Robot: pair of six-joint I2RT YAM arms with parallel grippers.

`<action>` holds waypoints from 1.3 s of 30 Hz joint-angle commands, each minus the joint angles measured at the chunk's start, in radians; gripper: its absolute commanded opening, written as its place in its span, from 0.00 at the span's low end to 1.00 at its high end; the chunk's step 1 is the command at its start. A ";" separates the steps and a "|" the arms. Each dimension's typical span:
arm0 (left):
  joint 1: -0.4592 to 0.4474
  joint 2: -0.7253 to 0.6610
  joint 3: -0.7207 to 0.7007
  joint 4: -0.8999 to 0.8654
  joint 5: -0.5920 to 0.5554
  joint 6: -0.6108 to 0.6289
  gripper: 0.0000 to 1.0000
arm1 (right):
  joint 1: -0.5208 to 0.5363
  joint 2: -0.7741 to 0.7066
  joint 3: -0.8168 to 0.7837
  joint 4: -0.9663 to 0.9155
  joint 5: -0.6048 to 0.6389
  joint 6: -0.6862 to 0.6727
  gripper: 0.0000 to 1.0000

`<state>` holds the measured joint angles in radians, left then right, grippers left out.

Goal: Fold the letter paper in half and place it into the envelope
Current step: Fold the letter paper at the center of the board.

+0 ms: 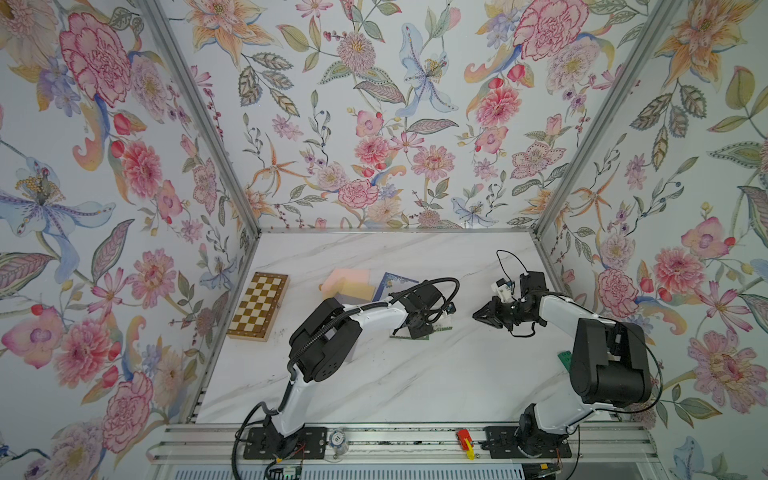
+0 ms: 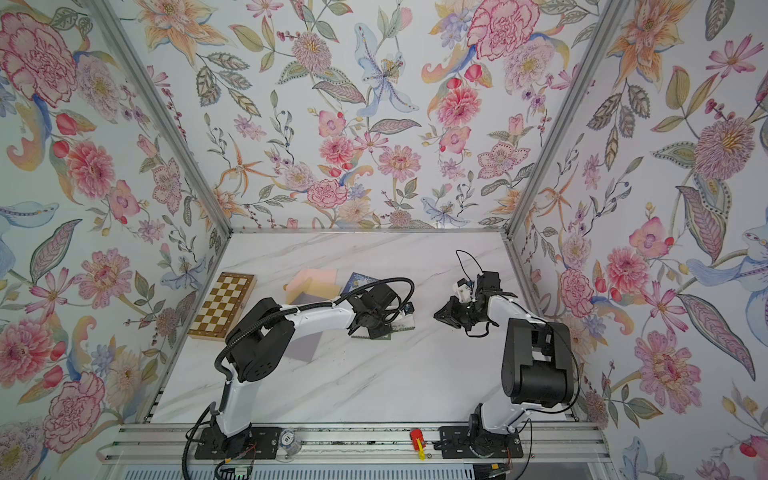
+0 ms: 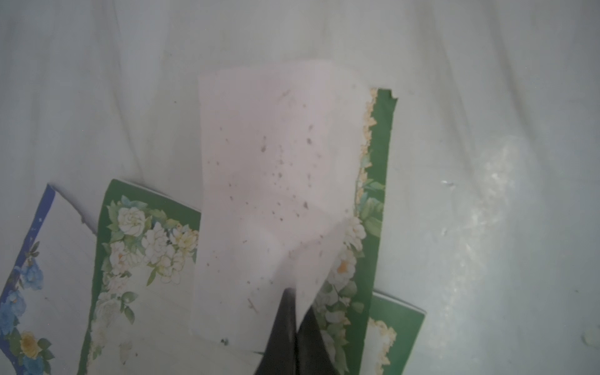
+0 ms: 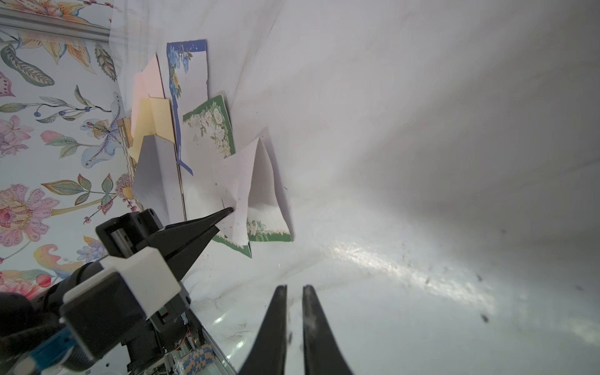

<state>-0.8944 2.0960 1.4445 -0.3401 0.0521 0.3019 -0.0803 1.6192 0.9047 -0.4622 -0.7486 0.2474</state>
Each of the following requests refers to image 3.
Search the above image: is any green floral letter paper top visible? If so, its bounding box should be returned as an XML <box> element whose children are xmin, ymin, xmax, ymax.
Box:
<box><xmin>189</xmin><ymin>60</ymin><xmax>397</xmax><ymax>374</ymax></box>

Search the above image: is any green floral letter paper lower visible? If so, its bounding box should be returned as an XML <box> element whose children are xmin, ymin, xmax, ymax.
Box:
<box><xmin>78</xmin><ymin>180</ymin><xmax>426</xmax><ymax>374</ymax></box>

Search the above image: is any green floral letter paper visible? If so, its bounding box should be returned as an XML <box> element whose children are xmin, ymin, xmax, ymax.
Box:
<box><xmin>78</xmin><ymin>180</ymin><xmax>426</xmax><ymax>374</ymax></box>
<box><xmin>189</xmin><ymin>60</ymin><xmax>397</xmax><ymax>374</ymax></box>

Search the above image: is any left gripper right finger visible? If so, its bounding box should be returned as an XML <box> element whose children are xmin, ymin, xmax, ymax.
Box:
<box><xmin>296</xmin><ymin>308</ymin><xmax>338</xmax><ymax>375</ymax></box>

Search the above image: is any blue floral letter paper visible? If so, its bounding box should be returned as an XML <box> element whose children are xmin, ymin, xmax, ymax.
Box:
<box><xmin>1</xmin><ymin>185</ymin><xmax>96</xmax><ymax>374</ymax></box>

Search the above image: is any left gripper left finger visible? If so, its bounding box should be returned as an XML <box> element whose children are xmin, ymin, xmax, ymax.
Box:
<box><xmin>255</xmin><ymin>287</ymin><xmax>297</xmax><ymax>375</ymax></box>

